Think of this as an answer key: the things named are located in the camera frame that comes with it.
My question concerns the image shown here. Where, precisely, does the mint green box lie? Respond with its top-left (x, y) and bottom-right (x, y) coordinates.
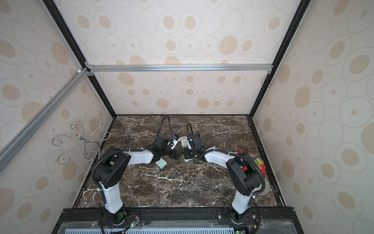
top-left (155, 158), bottom-right (168, 170)

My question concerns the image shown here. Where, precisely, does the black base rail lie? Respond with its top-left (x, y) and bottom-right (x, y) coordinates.
top-left (52, 206), bottom-right (303, 234)

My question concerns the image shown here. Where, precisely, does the horizontal aluminium rail back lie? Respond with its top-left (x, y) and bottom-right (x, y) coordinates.
top-left (88, 63), bottom-right (273, 72)

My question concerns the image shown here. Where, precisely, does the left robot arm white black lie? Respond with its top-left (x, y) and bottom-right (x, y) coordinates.
top-left (91, 134), bottom-right (181, 223)

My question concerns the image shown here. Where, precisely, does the red snack bag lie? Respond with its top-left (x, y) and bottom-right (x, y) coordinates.
top-left (249, 153), bottom-right (266, 176)

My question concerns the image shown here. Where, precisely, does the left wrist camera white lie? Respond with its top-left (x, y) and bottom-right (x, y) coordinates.
top-left (171, 134), bottom-right (180, 150)

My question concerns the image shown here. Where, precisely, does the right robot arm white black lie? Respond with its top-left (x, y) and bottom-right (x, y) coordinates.
top-left (181, 134), bottom-right (266, 222)

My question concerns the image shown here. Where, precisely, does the black corrugated cable left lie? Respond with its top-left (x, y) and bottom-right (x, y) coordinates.
top-left (146, 114), bottom-right (174, 148)

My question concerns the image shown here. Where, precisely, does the diagonal aluminium rail left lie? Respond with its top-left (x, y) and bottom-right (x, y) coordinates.
top-left (1, 68), bottom-right (89, 170)

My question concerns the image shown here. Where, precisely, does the silver wire jewelry stand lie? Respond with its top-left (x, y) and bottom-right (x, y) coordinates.
top-left (52, 119), bottom-right (111, 165)

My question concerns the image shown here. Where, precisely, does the white gift box grey bow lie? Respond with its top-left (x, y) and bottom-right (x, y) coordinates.
top-left (180, 136), bottom-right (189, 148)

